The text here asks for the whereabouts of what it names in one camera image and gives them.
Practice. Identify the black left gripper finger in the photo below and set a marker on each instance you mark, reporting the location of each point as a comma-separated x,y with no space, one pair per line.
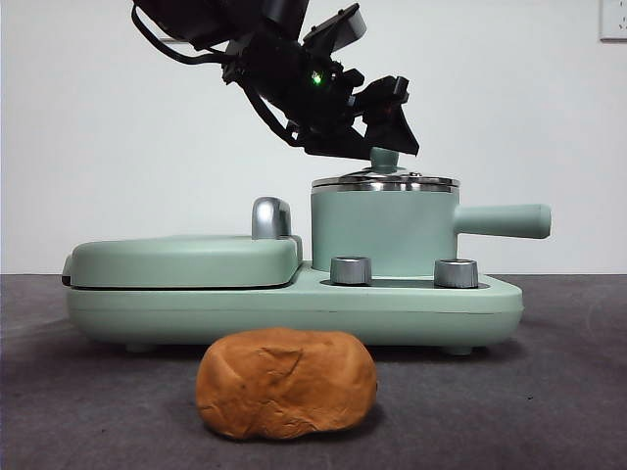
338,144
392,132

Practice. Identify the glass pot lid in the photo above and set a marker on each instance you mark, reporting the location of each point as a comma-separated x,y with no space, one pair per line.
383,160

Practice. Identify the brown potato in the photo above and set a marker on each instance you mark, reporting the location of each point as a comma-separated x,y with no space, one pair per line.
286,382

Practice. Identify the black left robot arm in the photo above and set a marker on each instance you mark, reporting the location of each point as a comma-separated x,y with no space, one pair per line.
274,59

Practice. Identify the silver control knob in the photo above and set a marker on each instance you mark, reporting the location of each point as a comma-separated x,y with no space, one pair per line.
456,273
350,270

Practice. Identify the mint green breakfast machine base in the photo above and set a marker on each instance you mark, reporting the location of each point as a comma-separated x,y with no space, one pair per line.
294,313

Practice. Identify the mint green griddle cover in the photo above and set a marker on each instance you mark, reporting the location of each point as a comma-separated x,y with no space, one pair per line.
186,262

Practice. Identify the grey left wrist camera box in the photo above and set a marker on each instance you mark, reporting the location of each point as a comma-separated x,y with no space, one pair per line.
343,27

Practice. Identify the white wall socket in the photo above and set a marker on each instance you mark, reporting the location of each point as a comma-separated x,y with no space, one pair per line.
614,19

